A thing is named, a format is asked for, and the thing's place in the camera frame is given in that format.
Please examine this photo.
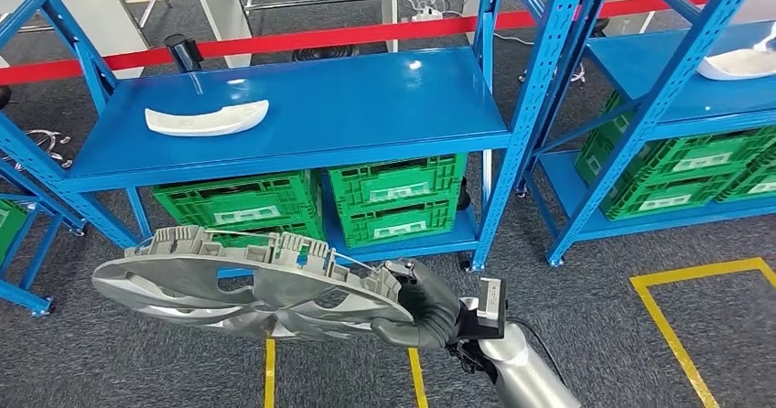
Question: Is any yellow floor tape square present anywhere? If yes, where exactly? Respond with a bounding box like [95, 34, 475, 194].
[262, 337, 429, 408]
[629, 257, 776, 408]

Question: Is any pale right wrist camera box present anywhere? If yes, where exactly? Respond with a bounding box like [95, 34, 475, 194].
[475, 276, 508, 341]

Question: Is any silver plastic wheel hubcap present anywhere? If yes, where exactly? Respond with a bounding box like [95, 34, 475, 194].
[91, 225, 415, 341]

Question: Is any black barrier post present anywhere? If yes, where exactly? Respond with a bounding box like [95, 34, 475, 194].
[163, 33, 204, 74]

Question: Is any blue metal shelf rack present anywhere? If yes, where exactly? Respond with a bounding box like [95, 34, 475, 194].
[515, 0, 776, 268]
[0, 0, 588, 274]
[0, 162, 86, 318]

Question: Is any red barrier belt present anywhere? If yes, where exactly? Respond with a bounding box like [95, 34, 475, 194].
[197, 0, 776, 59]
[0, 48, 174, 86]

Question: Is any white curved plastic part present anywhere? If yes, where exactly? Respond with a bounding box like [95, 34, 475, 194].
[695, 35, 776, 82]
[144, 99, 270, 138]

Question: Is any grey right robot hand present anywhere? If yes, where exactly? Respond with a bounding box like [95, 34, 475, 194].
[371, 259, 465, 350]

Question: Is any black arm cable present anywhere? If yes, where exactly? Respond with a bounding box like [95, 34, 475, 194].
[504, 317, 568, 388]

